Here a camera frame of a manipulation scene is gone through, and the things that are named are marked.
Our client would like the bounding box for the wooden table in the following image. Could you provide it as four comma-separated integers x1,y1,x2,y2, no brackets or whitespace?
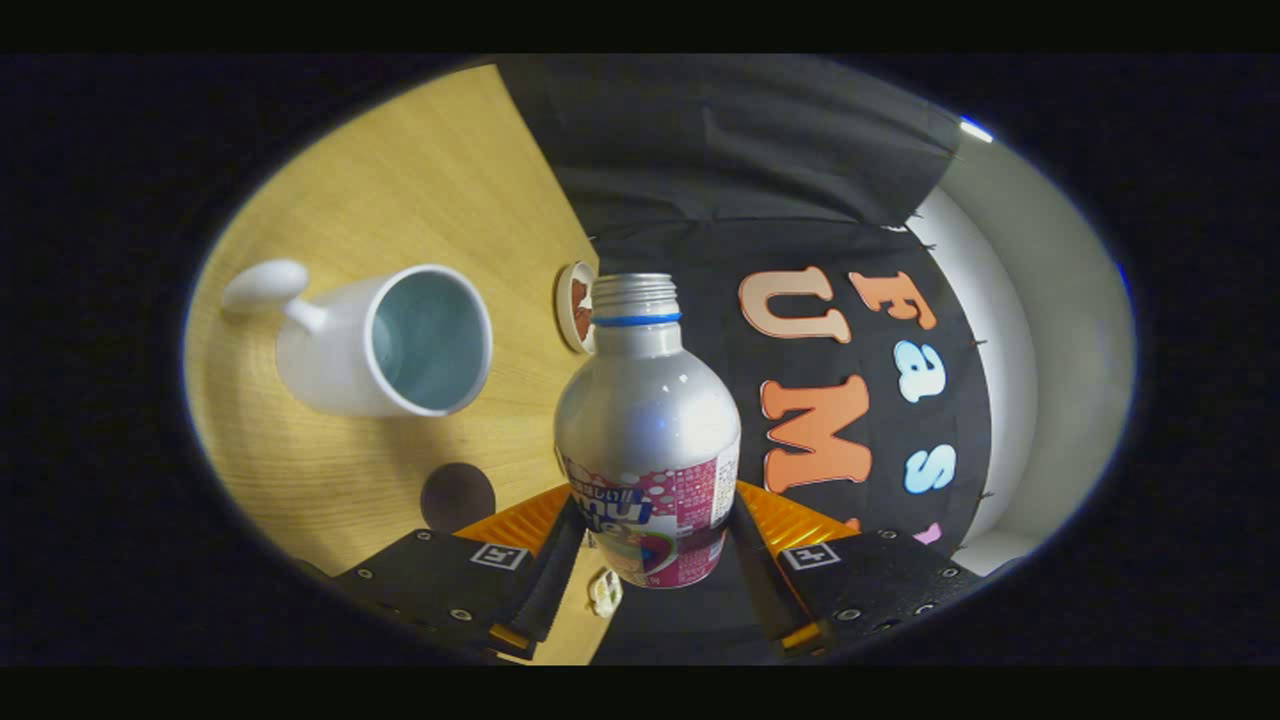
183,65,621,666

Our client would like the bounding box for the white oval plate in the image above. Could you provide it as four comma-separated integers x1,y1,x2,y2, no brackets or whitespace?
555,261,599,355

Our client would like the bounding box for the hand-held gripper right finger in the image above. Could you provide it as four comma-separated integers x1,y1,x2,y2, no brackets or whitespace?
728,480,986,658

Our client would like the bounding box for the white cup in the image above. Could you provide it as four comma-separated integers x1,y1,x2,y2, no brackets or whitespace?
222,259,494,419

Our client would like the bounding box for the black backdrop cloth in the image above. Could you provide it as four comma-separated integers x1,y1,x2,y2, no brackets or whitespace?
495,55,993,666

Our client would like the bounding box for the silver juice bottle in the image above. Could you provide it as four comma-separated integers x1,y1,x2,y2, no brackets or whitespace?
553,273,742,591

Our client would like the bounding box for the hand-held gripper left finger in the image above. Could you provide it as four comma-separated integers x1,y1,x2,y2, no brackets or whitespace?
333,483,591,661

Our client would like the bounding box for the dark round coaster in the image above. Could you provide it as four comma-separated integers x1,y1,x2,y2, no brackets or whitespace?
420,462,497,533

